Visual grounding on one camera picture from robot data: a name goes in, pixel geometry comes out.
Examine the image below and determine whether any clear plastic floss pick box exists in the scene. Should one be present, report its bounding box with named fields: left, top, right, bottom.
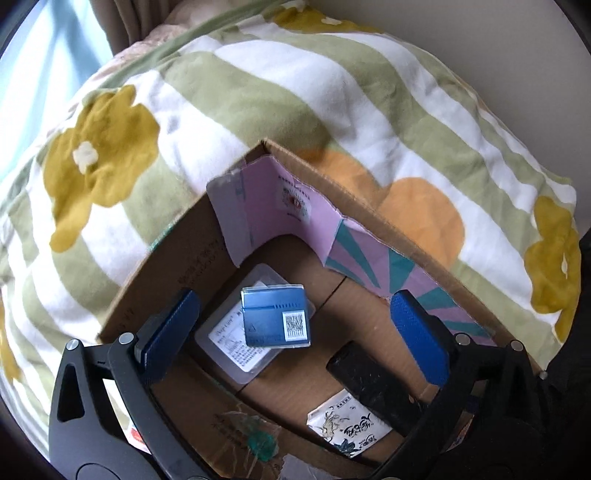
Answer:
left=194, top=264, right=315, bottom=385

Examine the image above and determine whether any small navy blue box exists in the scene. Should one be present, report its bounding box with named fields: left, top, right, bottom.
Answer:
left=240, top=284, right=311, bottom=349

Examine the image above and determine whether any white printed packet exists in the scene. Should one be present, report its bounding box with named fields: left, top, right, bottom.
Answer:
left=307, top=389, right=392, bottom=458

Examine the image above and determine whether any red blue dental floss box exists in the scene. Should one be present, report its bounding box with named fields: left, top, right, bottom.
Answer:
left=103, top=379, right=150, bottom=455

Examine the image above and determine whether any cardboard box with pink lining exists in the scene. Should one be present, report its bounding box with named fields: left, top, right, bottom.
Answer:
left=96, top=138, right=544, bottom=480

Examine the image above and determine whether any floral striped duvet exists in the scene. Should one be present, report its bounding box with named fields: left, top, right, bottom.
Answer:
left=0, top=0, right=585, bottom=462

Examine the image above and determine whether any light blue sheet curtain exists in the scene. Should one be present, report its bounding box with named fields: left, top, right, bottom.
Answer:
left=1, top=1, right=113, bottom=177

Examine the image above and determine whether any right brown curtain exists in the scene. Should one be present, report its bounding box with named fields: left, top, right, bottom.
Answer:
left=90, top=0, right=194, bottom=55

